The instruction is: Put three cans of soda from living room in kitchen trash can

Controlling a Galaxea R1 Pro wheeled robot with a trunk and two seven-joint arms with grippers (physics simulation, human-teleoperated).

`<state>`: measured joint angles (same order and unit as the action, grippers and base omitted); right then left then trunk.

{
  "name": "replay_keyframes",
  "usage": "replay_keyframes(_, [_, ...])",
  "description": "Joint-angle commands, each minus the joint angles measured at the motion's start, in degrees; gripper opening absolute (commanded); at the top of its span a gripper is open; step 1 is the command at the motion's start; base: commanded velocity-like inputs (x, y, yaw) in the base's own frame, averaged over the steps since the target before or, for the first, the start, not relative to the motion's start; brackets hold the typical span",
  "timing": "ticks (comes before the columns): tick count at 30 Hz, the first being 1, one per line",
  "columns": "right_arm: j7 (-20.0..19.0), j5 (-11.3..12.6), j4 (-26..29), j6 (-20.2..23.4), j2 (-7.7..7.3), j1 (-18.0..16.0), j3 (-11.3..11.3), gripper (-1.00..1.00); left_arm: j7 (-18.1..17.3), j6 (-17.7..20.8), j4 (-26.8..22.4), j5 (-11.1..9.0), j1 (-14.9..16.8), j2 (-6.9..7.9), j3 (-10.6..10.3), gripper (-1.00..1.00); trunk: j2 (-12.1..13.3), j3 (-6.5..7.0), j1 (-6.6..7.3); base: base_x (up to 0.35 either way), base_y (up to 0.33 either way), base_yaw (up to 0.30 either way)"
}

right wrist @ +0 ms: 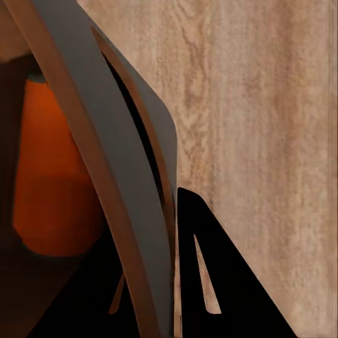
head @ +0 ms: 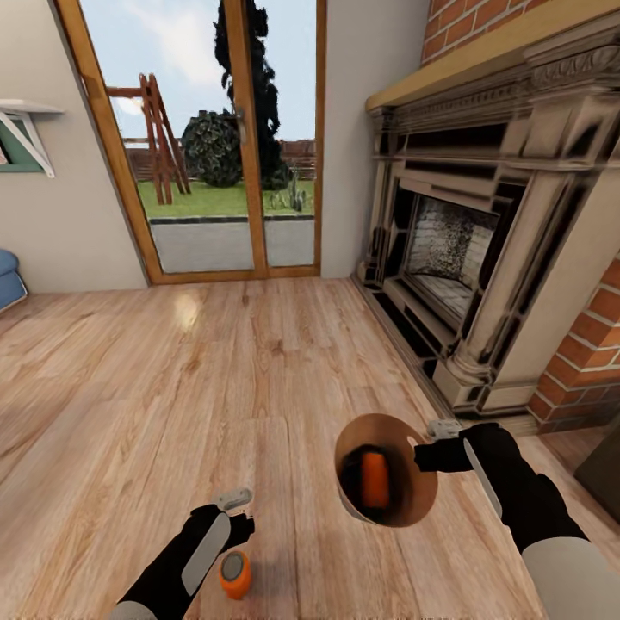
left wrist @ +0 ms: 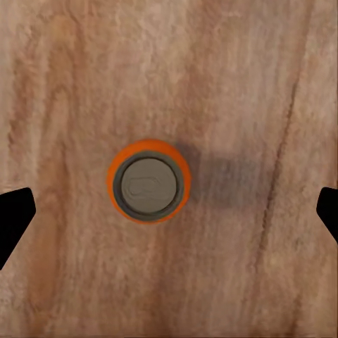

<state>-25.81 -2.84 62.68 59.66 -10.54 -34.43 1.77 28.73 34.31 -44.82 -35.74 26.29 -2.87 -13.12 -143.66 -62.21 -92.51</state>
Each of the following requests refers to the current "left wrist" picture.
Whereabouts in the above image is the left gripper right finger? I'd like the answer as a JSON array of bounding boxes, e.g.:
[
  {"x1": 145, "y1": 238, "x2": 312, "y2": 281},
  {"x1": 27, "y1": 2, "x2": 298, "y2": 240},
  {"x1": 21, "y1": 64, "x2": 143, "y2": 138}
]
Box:
[{"x1": 316, "y1": 187, "x2": 338, "y2": 243}]

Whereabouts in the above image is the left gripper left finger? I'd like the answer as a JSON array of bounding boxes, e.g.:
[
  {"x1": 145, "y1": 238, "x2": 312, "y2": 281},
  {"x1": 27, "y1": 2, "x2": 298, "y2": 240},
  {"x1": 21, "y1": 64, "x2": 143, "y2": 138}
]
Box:
[{"x1": 0, "y1": 187, "x2": 37, "y2": 270}]

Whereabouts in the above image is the can of soda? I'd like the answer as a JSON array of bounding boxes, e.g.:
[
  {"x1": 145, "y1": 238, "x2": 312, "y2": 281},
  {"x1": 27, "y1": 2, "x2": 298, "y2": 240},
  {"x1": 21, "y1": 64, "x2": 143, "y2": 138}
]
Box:
[{"x1": 106, "y1": 139, "x2": 192, "y2": 225}]

